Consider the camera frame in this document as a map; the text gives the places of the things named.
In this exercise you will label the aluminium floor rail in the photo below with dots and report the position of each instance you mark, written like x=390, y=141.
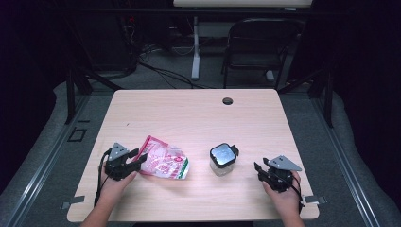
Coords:
x=350, y=170
x=38, y=176

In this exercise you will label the person's right hand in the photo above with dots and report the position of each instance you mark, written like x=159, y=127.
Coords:
x=287, y=201

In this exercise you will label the black folding chair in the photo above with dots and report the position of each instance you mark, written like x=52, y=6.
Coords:
x=252, y=64

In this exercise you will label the black metal stand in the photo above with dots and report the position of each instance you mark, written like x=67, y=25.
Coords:
x=328, y=104
x=70, y=101

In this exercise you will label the grey tape piece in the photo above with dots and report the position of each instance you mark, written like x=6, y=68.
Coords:
x=74, y=200
x=313, y=199

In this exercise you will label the person's left hand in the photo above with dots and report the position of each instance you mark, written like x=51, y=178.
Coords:
x=113, y=189

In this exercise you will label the white desk leg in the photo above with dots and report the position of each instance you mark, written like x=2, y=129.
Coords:
x=195, y=63

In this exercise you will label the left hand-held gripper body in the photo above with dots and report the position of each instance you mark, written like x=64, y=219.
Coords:
x=118, y=165

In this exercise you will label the pink and white plastic bag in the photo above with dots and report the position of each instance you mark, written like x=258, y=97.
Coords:
x=164, y=160

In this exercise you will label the glass jar with black lid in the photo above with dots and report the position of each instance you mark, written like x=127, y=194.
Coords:
x=222, y=155

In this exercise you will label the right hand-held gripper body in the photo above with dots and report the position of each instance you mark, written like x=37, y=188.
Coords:
x=279, y=176

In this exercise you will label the black equipment with red light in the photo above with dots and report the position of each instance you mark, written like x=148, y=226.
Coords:
x=110, y=47

